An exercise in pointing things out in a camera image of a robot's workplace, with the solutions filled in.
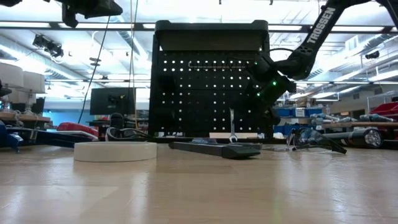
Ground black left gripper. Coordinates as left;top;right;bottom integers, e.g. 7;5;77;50
55;0;124;29

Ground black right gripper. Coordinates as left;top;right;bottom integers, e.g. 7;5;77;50
247;54;297;126

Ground black eyeglasses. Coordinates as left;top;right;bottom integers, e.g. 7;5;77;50
286;127;348;155

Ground silver black spirit level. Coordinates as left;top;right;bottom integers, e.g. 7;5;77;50
169;141;261;160

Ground white tape roll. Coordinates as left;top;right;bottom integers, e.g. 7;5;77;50
73;141;158;163

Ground blue bin shelf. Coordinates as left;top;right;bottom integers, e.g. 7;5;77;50
275;107;323;136

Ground black pegboard tool cart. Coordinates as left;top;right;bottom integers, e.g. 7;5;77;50
148;19;275;141

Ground black monitor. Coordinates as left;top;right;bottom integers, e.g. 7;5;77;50
90;87;136;116

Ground wooden workbench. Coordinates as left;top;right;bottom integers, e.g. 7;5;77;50
322;121;398;130
0;112;52;130

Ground white lamp shade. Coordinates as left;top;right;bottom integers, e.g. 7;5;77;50
0;62;24;90
23;71;46;94

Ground black flashlight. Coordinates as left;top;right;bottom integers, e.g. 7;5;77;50
323;127;384;149

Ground black office chair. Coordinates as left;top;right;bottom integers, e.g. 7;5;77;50
108;112;125;129

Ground red plastic tool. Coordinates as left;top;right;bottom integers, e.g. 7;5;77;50
57;122;100;139

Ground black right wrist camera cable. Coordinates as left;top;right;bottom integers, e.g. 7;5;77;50
266;47;295;55

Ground black hanging cable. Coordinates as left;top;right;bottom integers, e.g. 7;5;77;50
76;15;112;125

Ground black aluminium table frame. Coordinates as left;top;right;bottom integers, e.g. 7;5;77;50
93;135;398;150

